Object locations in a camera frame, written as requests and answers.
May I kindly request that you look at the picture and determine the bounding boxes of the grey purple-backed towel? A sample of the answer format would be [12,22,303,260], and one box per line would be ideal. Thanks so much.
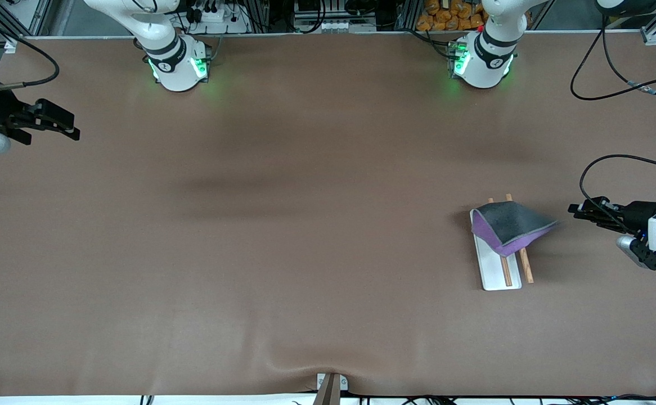
[470,201,559,258]

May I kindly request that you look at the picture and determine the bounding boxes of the white rack base tray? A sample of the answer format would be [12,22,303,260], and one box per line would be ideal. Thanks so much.
[470,211,523,291]

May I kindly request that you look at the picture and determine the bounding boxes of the white power strip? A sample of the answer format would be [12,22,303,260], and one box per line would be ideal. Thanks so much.
[185,0,250,34]

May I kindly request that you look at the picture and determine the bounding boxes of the orange packaged goods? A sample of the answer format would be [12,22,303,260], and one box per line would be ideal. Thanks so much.
[416,0,485,32]

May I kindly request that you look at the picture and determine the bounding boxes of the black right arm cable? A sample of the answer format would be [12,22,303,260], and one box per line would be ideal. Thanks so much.
[0,11,60,92]

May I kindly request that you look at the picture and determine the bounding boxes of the brown table mat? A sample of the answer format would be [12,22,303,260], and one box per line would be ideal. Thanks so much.
[0,31,656,397]

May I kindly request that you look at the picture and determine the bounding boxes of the brown mounting pole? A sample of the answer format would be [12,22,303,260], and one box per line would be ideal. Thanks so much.
[312,374,342,405]

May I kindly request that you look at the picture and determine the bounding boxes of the grey metal bracket plate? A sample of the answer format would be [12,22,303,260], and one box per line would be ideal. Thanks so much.
[317,373,349,392]

